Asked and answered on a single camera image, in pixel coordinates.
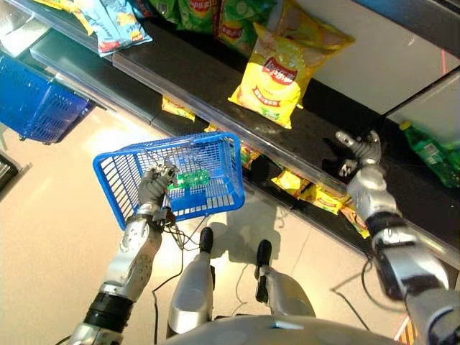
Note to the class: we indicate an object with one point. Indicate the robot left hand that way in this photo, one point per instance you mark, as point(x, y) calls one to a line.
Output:
point(152, 188)

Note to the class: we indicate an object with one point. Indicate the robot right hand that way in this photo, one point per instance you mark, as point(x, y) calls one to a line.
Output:
point(368, 152)

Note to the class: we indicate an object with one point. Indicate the blue plastic shopping basket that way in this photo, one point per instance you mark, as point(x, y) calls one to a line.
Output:
point(223, 194)

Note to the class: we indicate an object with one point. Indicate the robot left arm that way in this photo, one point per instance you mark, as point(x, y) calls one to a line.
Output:
point(131, 258)

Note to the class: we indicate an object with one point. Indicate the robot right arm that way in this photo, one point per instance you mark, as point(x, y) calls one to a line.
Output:
point(406, 258)

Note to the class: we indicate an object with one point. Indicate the green snack pack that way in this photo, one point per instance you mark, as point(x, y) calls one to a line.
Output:
point(194, 178)

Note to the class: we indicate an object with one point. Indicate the small yellow snack bag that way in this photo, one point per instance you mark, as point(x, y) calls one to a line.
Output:
point(178, 108)
point(325, 199)
point(248, 156)
point(211, 128)
point(357, 221)
point(291, 181)

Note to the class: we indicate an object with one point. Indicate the green plastic drink bottle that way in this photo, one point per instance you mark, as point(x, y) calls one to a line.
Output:
point(435, 158)

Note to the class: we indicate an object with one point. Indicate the robot left leg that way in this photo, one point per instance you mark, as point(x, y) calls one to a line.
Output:
point(192, 287)

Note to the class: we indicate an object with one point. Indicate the robot leg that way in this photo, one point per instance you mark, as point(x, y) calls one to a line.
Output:
point(192, 287)
point(284, 291)

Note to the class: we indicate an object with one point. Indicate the yellow chips bag red logo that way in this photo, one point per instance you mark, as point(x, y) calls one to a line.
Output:
point(273, 82)

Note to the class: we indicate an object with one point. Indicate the pale yellow chips bag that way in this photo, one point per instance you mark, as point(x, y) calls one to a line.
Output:
point(316, 34)

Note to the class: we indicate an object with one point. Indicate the grey metal rack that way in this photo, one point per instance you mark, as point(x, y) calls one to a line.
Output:
point(9, 176)

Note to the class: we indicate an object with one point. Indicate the stack of blue baskets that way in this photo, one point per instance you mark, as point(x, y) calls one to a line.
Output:
point(32, 104)

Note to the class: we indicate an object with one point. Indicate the robot right leg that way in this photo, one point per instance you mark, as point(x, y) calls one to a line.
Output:
point(284, 291)

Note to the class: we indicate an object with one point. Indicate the light blue chips bag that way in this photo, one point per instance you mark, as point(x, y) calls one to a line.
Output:
point(118, 25)

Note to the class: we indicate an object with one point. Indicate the green chips bag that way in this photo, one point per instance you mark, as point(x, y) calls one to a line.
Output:
point(197, 14)
point(240, 25)
point(167, 9)

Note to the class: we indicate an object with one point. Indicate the silver robot torso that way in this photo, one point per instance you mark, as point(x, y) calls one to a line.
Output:
point(273, 332)

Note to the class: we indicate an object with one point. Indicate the black shelf board clear rail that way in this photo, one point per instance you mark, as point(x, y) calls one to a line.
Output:
point(201, 75)

